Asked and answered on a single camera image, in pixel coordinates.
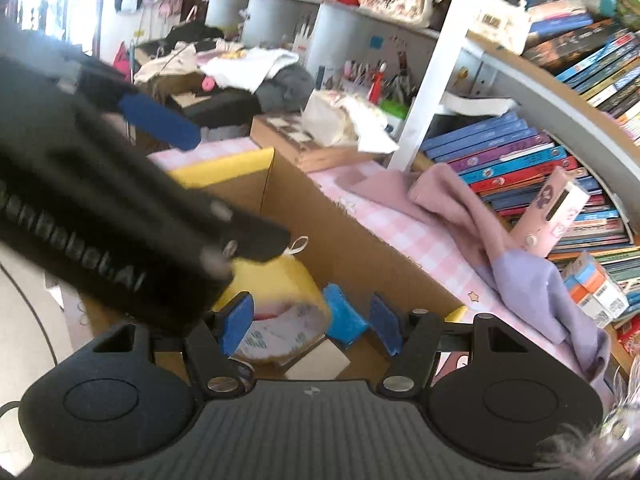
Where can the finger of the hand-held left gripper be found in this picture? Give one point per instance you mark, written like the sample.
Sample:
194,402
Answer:
160,120
255,240

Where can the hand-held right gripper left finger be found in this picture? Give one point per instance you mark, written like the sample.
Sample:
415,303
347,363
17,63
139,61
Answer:
237,322

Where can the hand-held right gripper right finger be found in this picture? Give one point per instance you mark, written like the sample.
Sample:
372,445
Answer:
385,325

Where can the pink plush pig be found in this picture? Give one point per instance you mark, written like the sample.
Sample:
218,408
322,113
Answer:
270,310

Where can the blue sponge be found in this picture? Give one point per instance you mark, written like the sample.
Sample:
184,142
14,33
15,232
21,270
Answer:
345,317

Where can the yellow tape roll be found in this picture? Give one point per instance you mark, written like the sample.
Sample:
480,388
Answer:
280,280

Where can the yellow cardboard box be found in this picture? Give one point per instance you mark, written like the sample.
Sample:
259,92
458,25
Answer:
350,255

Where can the beige rectangular block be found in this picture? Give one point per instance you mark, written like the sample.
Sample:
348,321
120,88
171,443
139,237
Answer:
317,365

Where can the pink cylindrical container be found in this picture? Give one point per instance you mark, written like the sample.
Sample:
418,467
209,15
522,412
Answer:
540,225

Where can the black flat device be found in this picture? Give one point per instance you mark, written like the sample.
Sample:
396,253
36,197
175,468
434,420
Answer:
225,110

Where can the red hanging bag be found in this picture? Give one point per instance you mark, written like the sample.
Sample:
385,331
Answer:
122,62

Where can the pile of clothes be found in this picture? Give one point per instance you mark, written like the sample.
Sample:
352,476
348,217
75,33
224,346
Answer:
240,67

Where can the brown wooden box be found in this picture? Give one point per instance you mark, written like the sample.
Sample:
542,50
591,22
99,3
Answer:
310,152

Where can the cream canvas bag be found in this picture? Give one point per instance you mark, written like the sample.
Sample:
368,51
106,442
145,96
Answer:
335,120

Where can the pink purple cloth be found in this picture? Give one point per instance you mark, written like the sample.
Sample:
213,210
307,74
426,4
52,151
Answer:
525,280

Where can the pen holder with pens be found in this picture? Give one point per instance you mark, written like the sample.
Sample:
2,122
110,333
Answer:
370,82

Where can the grey curved side shelf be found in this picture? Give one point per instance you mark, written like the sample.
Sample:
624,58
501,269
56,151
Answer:
340,30

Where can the orange blue small carton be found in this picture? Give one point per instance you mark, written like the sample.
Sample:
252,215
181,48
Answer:
607,305
582,275

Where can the row of leaning books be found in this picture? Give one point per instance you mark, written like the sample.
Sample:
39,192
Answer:
500,155

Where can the grey furry sleeve cuff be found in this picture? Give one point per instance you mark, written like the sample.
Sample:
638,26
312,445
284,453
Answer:
575,445

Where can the white quilted purse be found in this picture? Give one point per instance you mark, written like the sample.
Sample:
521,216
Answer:
500,22

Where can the row of shelf-top books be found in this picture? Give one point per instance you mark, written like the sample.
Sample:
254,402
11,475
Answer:
590,55

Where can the white bookshelf frame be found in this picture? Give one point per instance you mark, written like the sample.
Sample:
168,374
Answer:
440,60

